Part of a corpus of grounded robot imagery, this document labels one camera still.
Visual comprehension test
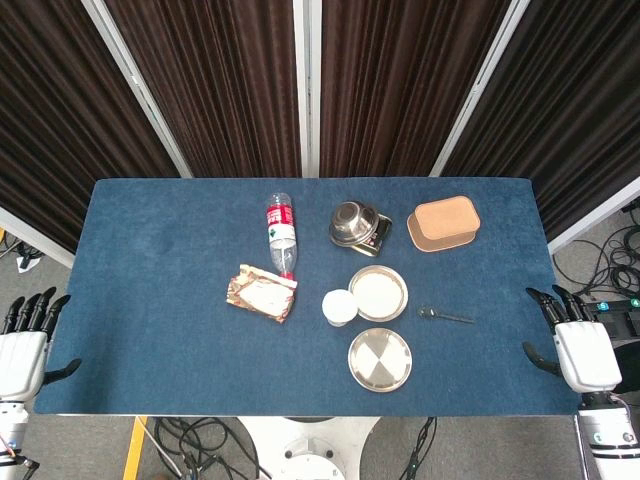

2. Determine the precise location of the black floor cable bundle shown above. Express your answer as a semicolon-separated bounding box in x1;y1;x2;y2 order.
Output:
149;417;271;480
552;204;640;301

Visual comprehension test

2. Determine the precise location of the empty shallow metal plate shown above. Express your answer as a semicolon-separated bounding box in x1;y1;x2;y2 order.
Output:
347;327;414;394

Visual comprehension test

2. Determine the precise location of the black digital kitchen scale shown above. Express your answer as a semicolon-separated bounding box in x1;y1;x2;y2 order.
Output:
349;213;394;257

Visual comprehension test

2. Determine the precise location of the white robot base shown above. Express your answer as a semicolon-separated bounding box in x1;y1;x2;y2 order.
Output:
234;415;384;480

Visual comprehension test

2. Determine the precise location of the small metal spoon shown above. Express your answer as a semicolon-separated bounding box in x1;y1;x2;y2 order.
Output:
417;305;475;325

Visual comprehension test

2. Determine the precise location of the blue felt table mat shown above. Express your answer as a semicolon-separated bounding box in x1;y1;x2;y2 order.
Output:
33;178;584;416

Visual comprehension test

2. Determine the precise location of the white paper cup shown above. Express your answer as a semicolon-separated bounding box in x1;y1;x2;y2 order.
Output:
321;288;359;328

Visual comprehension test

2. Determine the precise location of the clear bottle with red label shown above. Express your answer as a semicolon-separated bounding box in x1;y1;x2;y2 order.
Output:
263;191;300;279

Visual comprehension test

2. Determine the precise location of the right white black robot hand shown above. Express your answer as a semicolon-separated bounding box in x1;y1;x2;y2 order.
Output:
522;284;622;394

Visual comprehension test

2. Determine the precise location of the upturned steel bowl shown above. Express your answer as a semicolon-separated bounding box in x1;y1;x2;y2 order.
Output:
328;201;379;247

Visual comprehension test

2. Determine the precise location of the metal bowl holding rice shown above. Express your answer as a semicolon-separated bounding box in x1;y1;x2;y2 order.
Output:
347;265;409;323

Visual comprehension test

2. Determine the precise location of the dark brown curtain partition panel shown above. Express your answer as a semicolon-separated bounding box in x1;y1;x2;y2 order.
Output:
319;0;511;180
0;0;194;269
104;0;321;180
429;0;640;256

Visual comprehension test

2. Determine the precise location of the brown rectangular lidded box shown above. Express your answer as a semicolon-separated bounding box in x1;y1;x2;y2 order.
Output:
406;195;482;253

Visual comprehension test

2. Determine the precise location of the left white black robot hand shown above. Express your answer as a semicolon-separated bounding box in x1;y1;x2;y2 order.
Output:
0;286;82;401

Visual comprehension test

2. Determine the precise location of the red gold snack packet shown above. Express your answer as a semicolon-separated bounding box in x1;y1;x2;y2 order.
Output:
221;263;299;325

